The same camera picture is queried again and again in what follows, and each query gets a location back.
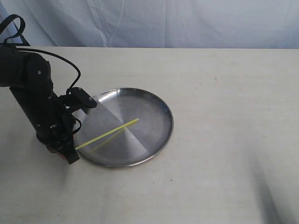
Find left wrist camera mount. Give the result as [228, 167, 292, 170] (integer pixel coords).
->
[59, 87, 97, 114]

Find round stainless steel plate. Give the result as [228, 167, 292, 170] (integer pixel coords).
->
[75, 87, 174, 167]

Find yellow plastic stick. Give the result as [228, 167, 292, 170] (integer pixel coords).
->
[75, 118, 139, 150]

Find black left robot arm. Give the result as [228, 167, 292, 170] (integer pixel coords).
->
[0, 46, 79, 164]

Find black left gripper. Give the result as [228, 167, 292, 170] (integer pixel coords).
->
[36, 94, 79, 165]

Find white backdrop sheet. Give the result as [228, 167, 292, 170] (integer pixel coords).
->
[0, 0, 299, 49]

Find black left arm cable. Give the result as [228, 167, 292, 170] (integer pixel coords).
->
[0, 14, 82, 94]

